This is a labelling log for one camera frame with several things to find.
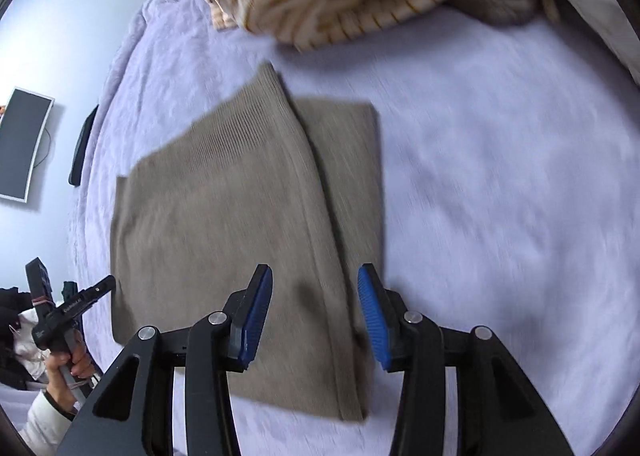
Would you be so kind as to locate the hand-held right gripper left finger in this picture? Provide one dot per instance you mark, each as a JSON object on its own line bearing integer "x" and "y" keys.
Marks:
{"x": 255, "y": 321}

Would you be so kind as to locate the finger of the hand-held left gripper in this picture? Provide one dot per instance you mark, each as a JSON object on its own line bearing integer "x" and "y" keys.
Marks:
{"x": 87, "y": 298}

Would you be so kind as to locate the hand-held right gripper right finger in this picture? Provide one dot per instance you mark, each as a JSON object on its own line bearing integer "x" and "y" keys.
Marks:
{"x": 372, "y": 321}

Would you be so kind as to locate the brown knit sweater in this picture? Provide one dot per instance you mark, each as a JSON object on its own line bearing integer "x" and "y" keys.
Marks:
{"x": 225, "y": 196}

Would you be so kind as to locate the person's left forearm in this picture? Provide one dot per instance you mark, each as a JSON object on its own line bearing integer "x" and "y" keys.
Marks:
{"x": 42, "y": 428}

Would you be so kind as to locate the person's left hand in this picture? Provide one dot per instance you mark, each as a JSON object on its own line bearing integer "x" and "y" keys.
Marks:
{"x": 85, "y": 366}

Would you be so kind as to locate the dark green cloth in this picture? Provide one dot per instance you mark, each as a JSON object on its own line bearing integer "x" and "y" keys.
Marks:
{"x": 67, "y": 292}

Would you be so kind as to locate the light crumpled cloth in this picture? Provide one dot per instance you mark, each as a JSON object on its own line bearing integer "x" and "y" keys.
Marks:
{"x": 27, "y": 351}

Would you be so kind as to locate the black flat case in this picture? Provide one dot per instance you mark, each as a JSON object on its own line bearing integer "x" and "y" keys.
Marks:
{"x": 82, "y": 146}

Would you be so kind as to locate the dark monitor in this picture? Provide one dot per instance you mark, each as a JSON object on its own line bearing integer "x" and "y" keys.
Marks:
{"x": 20, "y": 141}

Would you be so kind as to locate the purple embossed blanket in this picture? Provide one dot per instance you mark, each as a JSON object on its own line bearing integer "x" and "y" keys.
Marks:
{"x": 500, "y": 161}

